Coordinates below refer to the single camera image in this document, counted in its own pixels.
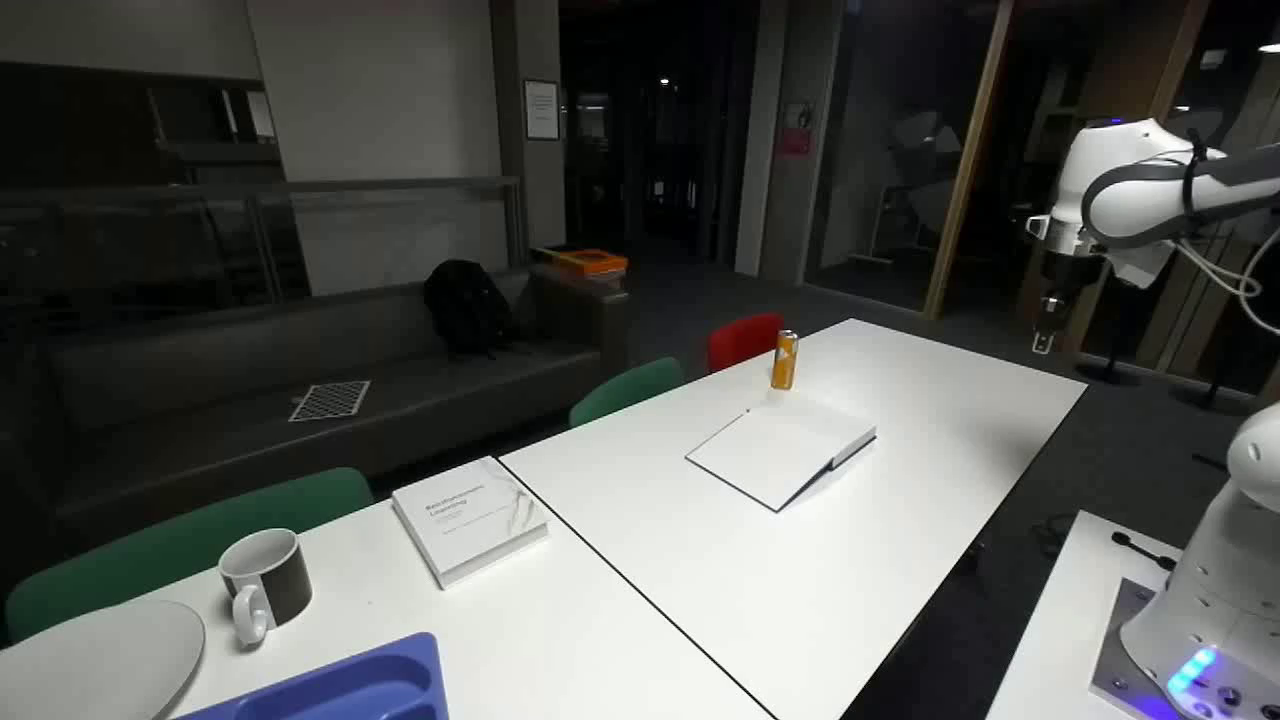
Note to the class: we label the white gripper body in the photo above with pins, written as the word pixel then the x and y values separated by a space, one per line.
pixel 1066 278

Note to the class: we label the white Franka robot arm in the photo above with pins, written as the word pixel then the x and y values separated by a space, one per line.
pixel 1135 185

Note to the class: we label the white book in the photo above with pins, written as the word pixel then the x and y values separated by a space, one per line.
pixel 465 519

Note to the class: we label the black dumbbell-shaped tool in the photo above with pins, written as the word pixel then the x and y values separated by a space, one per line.
pixel 1143 544

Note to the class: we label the orange bottle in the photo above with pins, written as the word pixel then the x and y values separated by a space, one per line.
pixel 784 360

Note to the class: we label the red chair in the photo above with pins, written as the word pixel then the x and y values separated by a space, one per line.
pixel 740 340

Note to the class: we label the green chair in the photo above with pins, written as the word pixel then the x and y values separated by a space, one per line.
pixel 172 541
pixel 625 387

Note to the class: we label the bin with orange lid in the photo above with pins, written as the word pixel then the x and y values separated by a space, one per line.
pixel 586 273

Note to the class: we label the black backpack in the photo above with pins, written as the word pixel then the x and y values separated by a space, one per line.
pixel 465 305

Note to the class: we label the magazine with white cover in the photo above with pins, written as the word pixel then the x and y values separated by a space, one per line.
pixel 329 400

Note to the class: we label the blue plastic tray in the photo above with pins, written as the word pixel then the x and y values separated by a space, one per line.
pixel 355 685

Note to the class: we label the black and white mug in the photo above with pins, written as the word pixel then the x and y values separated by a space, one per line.
pixel 275 576

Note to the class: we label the grey sofa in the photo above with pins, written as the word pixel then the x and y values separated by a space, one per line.
pixel 202 400

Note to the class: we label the grey plate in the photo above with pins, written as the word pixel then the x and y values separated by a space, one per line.
pixel 94 660

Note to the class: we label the wooden post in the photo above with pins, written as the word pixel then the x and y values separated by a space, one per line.
pixel 965 161

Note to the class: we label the red wall sign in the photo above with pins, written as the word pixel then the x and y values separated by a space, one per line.
pixel 796 132

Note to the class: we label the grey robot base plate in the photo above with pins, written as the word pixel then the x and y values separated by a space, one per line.
pixel 1119 660

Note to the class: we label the white wall notice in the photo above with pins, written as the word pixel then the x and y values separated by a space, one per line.
pixel 541 108

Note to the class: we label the glass railing with metal rail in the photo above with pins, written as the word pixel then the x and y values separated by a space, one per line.
pixel 202 185

